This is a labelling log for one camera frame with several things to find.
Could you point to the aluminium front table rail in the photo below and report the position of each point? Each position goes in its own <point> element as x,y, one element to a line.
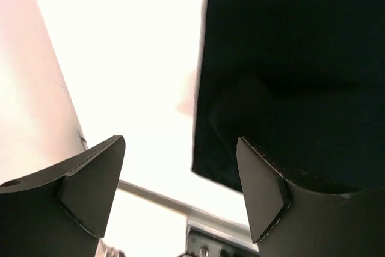
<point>217,229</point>

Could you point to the black t shirt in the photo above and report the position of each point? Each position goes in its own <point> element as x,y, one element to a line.
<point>303,82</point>

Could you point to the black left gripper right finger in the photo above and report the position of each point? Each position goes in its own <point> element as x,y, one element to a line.
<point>287,219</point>

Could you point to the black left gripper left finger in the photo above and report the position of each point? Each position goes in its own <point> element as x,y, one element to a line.
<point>62,210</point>

